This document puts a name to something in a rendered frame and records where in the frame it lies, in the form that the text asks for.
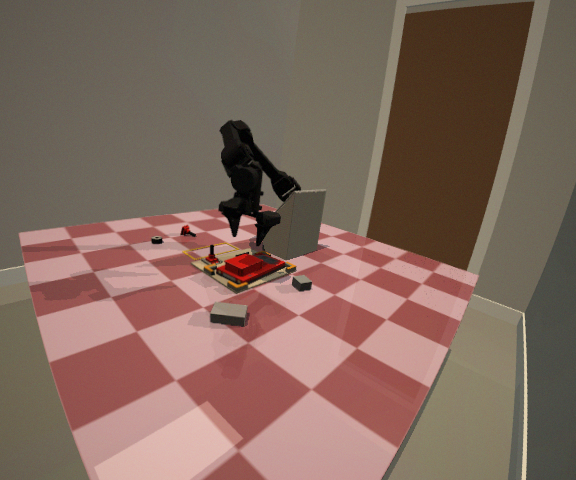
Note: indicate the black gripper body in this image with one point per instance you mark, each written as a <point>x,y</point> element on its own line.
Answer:
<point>265,218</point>

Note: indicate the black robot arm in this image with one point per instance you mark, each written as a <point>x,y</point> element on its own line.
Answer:
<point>240,149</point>

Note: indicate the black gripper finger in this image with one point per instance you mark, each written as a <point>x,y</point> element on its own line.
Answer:
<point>261,233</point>
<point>234,224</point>

